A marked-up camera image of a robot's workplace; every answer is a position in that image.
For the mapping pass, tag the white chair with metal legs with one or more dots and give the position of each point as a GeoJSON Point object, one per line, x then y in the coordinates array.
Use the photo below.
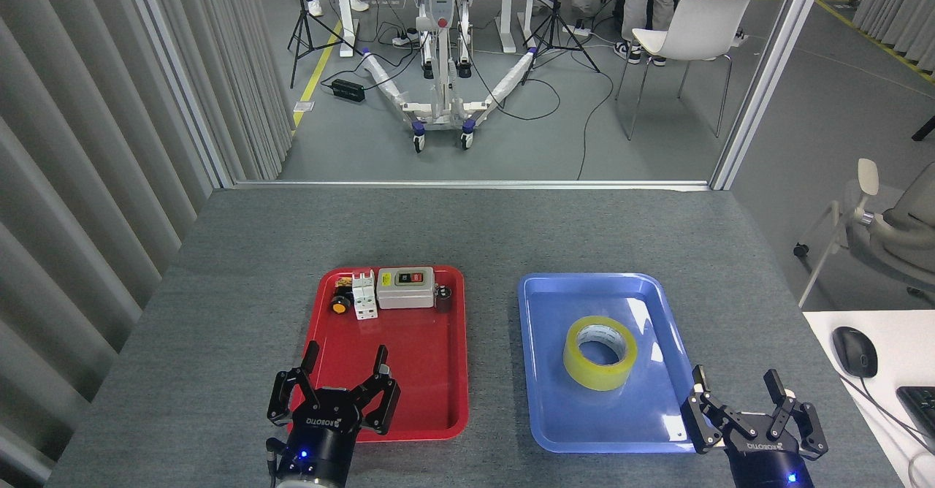
{"type": "Point", "coordinates": [694, 31]}

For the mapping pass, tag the blue plastic tray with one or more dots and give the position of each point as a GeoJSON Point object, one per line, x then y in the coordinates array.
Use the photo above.
{"type": "Point", "coordinates": [548, 400]}

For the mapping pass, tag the white power strip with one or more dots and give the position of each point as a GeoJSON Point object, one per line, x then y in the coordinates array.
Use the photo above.
{"type": "Point", "coordinates": [404, 39]}

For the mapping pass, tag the white circuit breaker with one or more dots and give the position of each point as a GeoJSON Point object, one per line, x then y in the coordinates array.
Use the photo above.
{"type": "Point", "coordinates": [364, 299]}

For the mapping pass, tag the white wheeled stand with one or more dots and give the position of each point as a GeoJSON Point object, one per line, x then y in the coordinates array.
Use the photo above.
{"type": "Point", "coordinates": [440, 101]}

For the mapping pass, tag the white table leg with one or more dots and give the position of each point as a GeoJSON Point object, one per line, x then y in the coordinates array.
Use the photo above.
{"type": "Point", "coordinates": [345, 13]}
{"type": "Point", "coordinates": [505, 20]}

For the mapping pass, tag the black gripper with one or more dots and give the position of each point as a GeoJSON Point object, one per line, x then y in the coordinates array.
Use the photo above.
{"type": "Point", "coordinates": [767, 466]}
{"type": "Point", "coordinates": [321, 440]}

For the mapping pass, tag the yellow tape roll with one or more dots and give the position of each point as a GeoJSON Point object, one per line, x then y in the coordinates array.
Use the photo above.
{"type": "Point", "coordinates": [584, 375]}

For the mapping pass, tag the black and yellow push button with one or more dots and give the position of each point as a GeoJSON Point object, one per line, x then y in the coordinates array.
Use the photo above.
{"type": "Point", "coordinates": [340, 305]}

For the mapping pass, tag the dark red knob switch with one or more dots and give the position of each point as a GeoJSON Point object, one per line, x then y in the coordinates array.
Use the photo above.
{"type": "Point", "coordinates": [443, 299]}

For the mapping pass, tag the silver frame post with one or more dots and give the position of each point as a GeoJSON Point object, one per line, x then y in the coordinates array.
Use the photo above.
{"type": "Point", "coordinates": [767, 79]}
{"type": "Point", "coordinates": [179, 79]}

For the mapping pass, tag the black power adapter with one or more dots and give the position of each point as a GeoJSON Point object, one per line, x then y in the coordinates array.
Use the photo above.
{"type": "Point", "coordinates": [348, 90]}

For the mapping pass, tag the silver frame rail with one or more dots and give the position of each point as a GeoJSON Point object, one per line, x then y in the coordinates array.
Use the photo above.
{"type": "Point", "coordinates": [467, 184]}

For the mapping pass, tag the grey push button switch box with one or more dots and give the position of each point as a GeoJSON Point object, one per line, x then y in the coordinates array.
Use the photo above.
{"type": "Point", "coordinates": [405, 296]}

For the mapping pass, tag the black keyboard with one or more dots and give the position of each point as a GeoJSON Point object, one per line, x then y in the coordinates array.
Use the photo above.
{"type": "Point", "coordinates": [922, 408]}

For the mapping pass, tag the black computer mouse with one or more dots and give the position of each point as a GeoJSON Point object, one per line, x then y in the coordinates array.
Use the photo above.
{"type": "Point", "coordinates": [855, 353]}

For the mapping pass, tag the red plastic tray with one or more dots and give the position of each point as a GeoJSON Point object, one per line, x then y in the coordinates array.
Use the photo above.
{"type": "Point", "coordinates": [431, 371]}

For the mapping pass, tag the grey office chair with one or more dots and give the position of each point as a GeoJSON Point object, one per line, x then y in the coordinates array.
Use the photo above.
{"type": "Point", "coordinates": [906, 232]}

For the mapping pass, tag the white desk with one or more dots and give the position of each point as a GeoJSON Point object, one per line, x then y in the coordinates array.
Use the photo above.
{"type": "Point", "coordinates": [898, 342]}

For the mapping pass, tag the black tripod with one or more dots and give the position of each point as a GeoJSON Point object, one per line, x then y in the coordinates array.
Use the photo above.
{"type": "Point", "coordinates": [555, 20]}
{"type": "Point", "coordinates": [300, 31]}

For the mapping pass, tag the grey pleated curtain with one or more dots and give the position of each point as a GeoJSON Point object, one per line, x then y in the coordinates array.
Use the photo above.
{"type": "Point", "coordinates": [73, 145]}
{"type": "Point", "coordinates": [906, 6]}

